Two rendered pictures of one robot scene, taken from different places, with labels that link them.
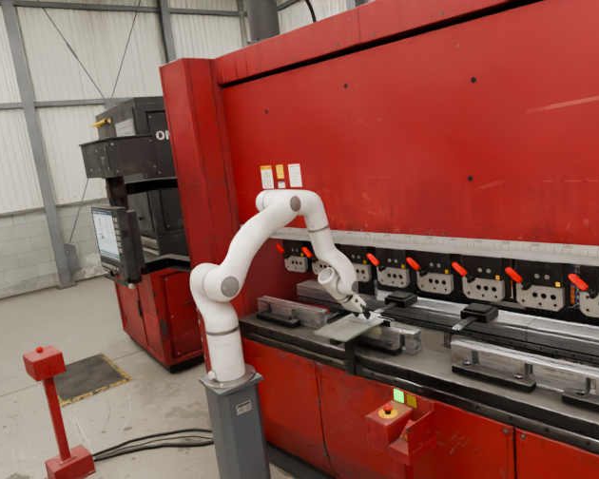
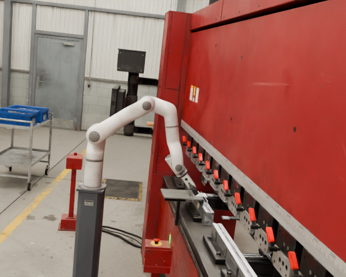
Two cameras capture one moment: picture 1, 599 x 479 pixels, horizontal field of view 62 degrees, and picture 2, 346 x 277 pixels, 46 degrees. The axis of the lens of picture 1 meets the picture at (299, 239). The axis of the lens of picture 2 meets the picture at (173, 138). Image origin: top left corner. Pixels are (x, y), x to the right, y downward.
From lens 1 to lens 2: 1.58 m
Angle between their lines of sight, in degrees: 32
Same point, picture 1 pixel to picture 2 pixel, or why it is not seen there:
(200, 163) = (163, 75)
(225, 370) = (86, 179)
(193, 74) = (174, 21)
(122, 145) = (125, 54)
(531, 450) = not seen: outside the picture
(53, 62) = not seen: outside the picture
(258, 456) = (90, 232)
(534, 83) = (253, 66)
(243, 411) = (88, 205)
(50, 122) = not seen: hidden behind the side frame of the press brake
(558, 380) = (230, 263)
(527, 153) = (245, 110)
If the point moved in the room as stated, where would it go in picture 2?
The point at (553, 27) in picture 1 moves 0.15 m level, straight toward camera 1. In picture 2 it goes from (262, 33) to (236, 29)
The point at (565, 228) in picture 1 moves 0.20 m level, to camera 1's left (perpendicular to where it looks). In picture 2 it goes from (245, 164) to (208, 154)
